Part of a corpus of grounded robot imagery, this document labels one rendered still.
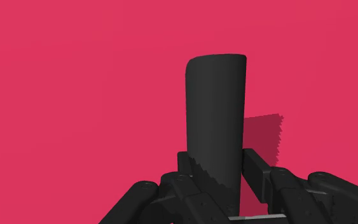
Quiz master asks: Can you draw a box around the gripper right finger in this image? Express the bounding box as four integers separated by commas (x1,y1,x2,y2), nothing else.
242,148,358,224

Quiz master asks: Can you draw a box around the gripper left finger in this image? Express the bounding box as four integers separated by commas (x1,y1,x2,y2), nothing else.
99,151,231,224

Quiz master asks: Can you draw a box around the black oblong rounded object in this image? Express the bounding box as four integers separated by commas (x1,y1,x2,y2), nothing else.
185,53,247,217

